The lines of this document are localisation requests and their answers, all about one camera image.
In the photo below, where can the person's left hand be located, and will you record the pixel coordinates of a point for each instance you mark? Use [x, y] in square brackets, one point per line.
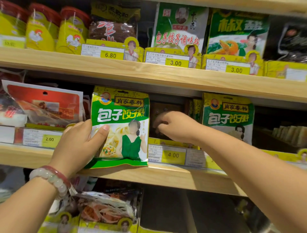
[72, 148]

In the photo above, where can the person's right hand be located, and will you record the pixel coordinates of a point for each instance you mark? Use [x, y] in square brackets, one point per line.
[182, 127]

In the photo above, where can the person's right fingers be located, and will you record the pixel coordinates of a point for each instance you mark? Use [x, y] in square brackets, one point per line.
[163, 119]

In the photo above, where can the person's left thumb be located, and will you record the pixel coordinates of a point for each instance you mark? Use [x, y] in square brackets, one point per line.
[102, 135]

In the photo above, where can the green dumpling seasoning packet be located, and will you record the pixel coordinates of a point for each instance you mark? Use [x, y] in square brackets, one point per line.
[196, 109]
[124, 112]
[227, 115]

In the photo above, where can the person's left forearm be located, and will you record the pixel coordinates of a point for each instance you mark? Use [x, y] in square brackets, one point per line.
[24, 208]

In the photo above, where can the person's right forearm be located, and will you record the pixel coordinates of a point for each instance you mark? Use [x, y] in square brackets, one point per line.
[251, 172]

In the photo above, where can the dark brown seasoning packet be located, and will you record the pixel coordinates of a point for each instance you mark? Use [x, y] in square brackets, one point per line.
[159, 109]

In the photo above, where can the wooden shelf board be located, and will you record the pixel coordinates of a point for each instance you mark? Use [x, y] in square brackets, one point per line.
[153, 75]
[239, 6]
[168, 177]

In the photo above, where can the dark clear packet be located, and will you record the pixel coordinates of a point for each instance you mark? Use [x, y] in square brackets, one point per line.
[124, 189]

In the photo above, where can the red and clear food packet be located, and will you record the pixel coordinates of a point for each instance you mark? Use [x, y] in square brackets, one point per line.
[45, 103]

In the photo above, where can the clear packet with orange contents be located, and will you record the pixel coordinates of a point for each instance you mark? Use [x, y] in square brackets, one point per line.
[105, 206]

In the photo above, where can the green and white seasoning packet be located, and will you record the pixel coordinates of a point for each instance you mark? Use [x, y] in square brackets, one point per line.
[179, 26]

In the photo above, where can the dark packet with red print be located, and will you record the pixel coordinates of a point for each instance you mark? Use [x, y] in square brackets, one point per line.
[9, 108]

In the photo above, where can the pale clear packet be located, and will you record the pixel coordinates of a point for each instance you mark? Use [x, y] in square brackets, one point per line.
[9, 182]

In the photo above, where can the brown packet with yellow header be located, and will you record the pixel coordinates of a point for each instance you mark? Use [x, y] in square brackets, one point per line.
[112, 26]

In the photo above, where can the yellow jar with red lid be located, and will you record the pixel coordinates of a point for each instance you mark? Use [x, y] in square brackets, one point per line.
[12, 22]
[42, 31]
[72, 33]

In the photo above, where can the green packet with shrimp picture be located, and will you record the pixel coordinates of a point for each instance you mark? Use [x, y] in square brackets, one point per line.
[236, 33]

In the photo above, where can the row of pale wrapped blocks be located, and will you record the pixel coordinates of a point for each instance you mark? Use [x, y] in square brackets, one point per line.
[291, 135]

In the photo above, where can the black glossy packet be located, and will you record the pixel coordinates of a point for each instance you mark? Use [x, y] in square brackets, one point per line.
[290, 43]

